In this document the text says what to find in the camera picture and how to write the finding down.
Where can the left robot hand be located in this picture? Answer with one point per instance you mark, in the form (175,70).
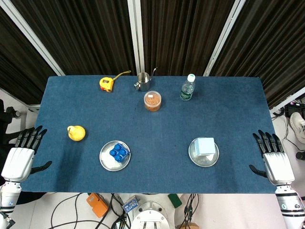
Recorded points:
(17,164)

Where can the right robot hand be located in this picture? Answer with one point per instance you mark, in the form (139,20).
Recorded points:
(278,167)

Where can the light blue cube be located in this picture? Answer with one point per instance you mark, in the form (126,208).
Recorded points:
(205,146)

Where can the blue studded building block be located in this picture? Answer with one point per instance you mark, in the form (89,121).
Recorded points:
(119,152)

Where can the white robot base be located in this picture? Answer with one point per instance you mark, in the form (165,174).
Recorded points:
(150,215)

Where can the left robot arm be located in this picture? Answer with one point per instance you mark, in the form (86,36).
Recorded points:
(8,198)

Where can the round stainless steel plate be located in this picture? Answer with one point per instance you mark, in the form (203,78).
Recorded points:
(107,164)
(202,162)

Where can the dark green rectangular block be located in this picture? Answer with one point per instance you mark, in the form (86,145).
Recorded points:
(175,200)

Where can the black office chair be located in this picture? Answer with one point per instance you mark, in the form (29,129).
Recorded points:
(6,121)

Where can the white sneaker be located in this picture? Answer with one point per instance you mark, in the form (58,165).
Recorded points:
(297,124)

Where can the black electronic box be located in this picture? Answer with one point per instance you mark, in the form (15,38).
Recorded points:
(294,108)

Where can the yellow toy pear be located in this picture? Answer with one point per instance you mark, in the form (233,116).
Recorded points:
(76,134)

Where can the orange device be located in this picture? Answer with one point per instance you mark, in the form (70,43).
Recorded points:
(97,205)

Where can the black curtain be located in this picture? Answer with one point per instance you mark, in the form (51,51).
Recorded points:
(19,71)
(76,35)
(186,35)
(274,47)

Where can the clear plastic water bottle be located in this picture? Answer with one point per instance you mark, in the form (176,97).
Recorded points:
(187,91)

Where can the blue and white box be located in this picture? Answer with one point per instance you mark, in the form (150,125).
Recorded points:
(130,204)

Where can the yellow tape measure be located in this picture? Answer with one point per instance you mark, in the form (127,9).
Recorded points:
(106,84)

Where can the blue table cloth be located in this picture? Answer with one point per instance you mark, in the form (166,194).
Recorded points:
(155,128)

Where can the clear jar of rubber bands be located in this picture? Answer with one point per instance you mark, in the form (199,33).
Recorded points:
(152,101)

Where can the steel gooseneck pitcher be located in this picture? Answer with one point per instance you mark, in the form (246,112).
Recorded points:
(143,82)

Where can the white frame post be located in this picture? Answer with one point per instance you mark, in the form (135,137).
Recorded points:
(289,100)
(224,35)
(135,35)
(35,39)

